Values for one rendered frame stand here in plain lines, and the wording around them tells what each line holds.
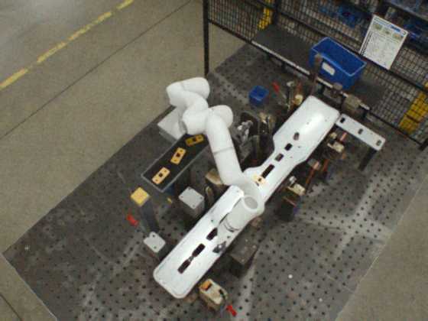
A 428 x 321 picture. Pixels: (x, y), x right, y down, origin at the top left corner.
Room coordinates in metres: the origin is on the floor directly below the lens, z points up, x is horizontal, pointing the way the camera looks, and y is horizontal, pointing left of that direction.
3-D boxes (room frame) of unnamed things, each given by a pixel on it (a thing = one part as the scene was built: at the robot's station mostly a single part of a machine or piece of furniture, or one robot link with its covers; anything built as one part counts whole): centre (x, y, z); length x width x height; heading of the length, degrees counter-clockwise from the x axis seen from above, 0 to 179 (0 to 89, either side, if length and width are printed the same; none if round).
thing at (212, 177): (0.89, 0.01, 0.89); 0.13 x 0.11 x 0.38; 52
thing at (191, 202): (0.77, 0.12, 0.90); 0.13 x 0.10 x 0.41; 52
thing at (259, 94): (1.69, -0.26, 0.74); 0.11 x 0.10 x 0.09; 142
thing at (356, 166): (1.17, -0.90, 0.84); 0.11 x 0.06 x 0.29; 52
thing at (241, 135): (1.13, -0.12, 0.94); 0.18 x 0.13 x 0.49; 142
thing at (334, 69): (1.68, -0.71, 1.10); 0.30 x 0.17 x 0.13; 43
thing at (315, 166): (1.03, -0.52, 0.84); 0.11 x 0.08 x 0.29; 52
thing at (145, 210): (0.75, 0.35, 0.92); 0.08 x 0.08 x 0.44; 52
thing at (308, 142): (0.90, -0.21, 1.00); 1.38 x 0.22 x 0.02; 142
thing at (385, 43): (1.66, -0.92, 1.30); 0.23 x 0.02 x 0.31; 52
